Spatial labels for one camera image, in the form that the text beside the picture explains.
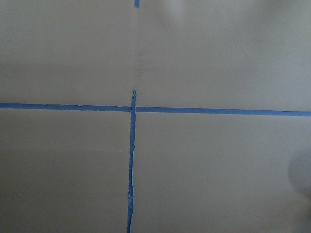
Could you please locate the brown paper table cover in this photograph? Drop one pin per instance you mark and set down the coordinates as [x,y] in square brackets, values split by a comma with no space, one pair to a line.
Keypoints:
[65,171]

